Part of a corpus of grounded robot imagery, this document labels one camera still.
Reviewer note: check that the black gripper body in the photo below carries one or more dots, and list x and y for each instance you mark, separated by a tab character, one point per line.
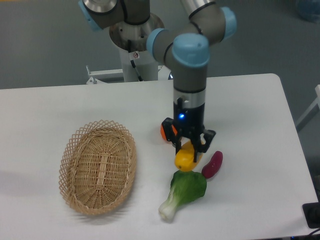
188	122

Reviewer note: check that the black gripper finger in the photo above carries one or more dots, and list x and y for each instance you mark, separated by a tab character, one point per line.
177	142
201	142

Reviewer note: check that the yellow mango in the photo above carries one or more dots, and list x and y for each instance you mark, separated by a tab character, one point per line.
184	159

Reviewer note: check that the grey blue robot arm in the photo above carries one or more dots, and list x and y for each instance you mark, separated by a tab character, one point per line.
185	52

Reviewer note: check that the orange tangerine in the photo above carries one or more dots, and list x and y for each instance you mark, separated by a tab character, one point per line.
168	132

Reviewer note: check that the purple sweet potato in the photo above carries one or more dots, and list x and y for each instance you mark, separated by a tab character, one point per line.
213	166

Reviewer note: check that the green bok choy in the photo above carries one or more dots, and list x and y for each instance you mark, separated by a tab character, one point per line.
185	187

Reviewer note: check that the woven wicker basket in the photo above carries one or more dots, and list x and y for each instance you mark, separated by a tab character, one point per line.
98	166

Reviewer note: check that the white furniture leg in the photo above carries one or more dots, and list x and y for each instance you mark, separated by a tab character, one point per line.
310	111

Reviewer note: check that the black device at edge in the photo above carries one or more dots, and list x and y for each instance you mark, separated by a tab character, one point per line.
312	214

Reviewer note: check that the blue object in corner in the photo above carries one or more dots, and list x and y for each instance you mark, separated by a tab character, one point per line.
309	10

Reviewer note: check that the white metal base frame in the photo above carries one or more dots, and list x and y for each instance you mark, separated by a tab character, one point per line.
105	73

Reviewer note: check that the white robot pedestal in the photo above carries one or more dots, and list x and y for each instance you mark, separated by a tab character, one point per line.
131	41

